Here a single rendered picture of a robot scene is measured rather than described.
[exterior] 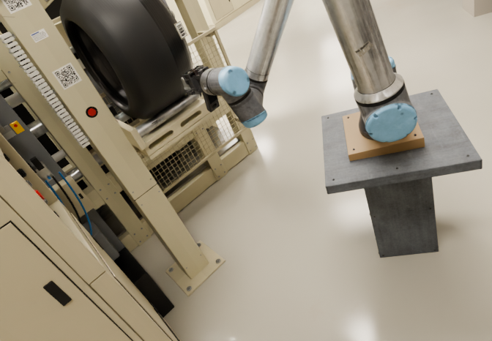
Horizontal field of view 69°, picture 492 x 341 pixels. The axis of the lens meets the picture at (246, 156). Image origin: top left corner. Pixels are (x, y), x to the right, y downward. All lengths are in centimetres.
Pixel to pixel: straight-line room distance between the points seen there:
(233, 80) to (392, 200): 84
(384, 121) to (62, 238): 91
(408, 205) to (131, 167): 119
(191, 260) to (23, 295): 120
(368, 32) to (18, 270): 100
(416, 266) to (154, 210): 122
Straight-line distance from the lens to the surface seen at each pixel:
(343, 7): 102
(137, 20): 142
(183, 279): 212
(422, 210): 164
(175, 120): 161
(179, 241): 193
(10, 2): 150
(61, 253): 93
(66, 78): 153
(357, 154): 140
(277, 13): 117
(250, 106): 115
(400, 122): 117
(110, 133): 160
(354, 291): 176
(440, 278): 178
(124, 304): 106
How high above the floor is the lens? 147
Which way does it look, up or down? 32 degrees down
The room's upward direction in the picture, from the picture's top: 24 degrees counter-clockwise
